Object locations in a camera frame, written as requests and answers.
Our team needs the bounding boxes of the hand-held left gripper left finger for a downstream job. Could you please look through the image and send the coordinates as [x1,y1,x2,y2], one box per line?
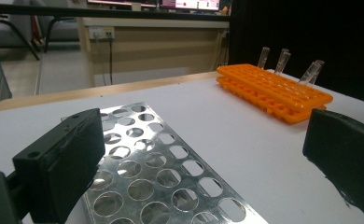
[12,107,105,224]

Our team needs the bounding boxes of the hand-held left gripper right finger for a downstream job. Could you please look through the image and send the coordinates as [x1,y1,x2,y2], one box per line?
[302,108,364,224]

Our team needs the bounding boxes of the orange plastic test tube rack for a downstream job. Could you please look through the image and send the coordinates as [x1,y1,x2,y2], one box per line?
[216,63,334,125]

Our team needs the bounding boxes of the silver metal test tube rack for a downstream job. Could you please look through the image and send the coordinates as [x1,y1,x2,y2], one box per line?
[60,102,270,224]

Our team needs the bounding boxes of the black curtain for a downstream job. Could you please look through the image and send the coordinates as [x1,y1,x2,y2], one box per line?
[229,0,364,106]

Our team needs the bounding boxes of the white power outlet strip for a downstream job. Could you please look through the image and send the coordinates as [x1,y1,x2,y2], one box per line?
[89,26,116,40]

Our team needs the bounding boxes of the beige wooden desk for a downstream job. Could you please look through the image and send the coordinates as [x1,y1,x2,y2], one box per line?
[77,17,231,88]

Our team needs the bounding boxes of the black horizontal bar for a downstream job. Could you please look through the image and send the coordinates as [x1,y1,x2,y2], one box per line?
[0,3,231,22]

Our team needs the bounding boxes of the computer monitor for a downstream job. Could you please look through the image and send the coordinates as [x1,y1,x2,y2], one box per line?
[161,0,221,12]

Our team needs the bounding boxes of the grey power cable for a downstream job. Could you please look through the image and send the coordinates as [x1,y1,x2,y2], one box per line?
[93,34,107,87]

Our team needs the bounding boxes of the black power cable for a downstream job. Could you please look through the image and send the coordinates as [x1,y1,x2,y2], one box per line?
[107,32,115,86]

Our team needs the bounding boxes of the black chair leg frame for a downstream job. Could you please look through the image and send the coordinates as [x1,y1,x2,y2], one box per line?
[42,16,80,54]
[0,18,42,62]

